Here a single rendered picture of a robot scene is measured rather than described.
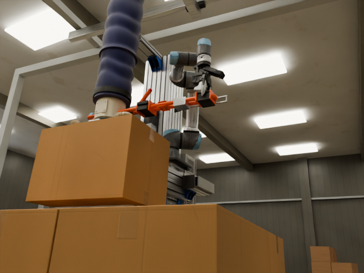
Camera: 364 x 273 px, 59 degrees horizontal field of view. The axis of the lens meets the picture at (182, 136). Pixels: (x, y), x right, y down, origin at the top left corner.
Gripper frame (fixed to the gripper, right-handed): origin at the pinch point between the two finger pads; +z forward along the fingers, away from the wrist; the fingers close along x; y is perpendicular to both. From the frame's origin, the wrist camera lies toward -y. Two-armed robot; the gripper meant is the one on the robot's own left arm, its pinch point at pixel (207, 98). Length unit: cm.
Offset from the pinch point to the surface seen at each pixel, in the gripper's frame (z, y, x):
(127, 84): -18, 50, 1
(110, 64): -28, 57, 10
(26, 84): -272, 546, -281
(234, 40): -274, 73, -310
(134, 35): -52, 49, 1
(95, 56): -188, 235, -158
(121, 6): -70, 55, 9
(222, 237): 71, -32, 72
